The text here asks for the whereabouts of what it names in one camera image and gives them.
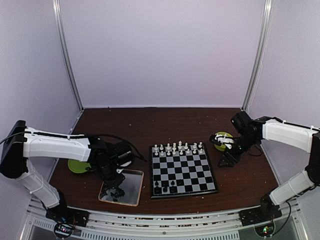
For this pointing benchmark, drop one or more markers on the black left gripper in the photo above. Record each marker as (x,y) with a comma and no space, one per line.
(113,183)

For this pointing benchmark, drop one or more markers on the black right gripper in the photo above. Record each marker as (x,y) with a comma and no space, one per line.
(226,156)

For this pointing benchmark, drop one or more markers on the black and grey chessboard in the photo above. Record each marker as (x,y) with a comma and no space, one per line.
(171,163)

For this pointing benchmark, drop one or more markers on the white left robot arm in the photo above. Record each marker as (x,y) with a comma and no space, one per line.
(106,160)

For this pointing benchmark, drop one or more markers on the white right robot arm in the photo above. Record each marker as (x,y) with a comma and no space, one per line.
(253,132)

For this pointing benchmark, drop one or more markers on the green bowl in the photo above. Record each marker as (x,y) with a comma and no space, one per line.
(222,148)

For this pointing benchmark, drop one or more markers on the metal tray with wood rim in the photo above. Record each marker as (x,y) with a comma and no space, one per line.
(127,193)

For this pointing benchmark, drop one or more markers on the green plate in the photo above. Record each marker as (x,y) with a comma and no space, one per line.
(78,167)

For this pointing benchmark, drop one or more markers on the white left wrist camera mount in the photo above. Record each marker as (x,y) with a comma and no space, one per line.
(120,168)

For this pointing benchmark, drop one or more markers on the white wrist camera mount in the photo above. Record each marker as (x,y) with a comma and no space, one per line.
(223,139)
(120,168)

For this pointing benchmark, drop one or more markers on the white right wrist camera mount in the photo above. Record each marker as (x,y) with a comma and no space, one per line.
(223,139)

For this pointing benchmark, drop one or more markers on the aluminium front rail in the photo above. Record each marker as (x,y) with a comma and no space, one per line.
(221,225)

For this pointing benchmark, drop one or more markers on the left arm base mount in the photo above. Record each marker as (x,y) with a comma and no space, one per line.
(66,225)

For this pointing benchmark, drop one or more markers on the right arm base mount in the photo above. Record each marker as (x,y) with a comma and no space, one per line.
(264,225)

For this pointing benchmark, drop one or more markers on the right aluminium frame post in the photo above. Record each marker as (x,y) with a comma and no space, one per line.
(257,64)

